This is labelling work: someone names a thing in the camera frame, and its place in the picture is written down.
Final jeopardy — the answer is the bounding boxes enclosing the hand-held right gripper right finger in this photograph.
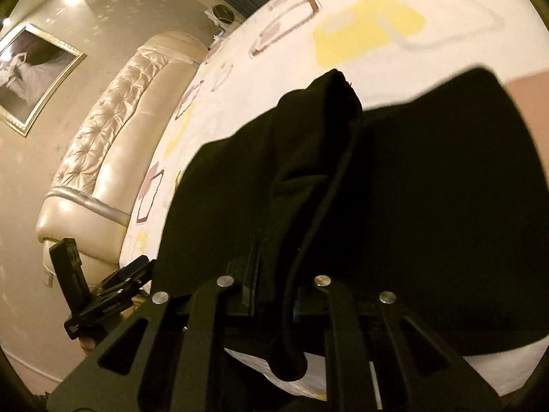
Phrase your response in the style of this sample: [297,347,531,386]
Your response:
[294,275,502,412]

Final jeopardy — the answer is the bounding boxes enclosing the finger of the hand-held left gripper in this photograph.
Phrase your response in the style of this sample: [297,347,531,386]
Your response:
[97,256,156,298]

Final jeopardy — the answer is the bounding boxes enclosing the white patterned bed sheet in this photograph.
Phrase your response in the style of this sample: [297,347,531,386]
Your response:
[120,0,549,398]

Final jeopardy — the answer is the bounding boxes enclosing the gold framed wall picture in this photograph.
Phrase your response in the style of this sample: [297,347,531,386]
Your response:
[0,23,87,138]

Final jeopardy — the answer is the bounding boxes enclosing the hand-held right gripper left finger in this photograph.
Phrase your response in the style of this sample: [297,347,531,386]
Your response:
[46,236,263,412]

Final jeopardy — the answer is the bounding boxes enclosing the small white fan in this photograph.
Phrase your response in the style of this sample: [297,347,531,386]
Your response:
[205,3,236,25]

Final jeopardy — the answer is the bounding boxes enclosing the black pants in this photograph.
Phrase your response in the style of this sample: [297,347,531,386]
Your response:
[152,66,549,382]

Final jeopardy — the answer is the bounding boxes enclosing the cream tufted leather headboard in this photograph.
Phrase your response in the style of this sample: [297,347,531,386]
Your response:
[36,30,211,287]

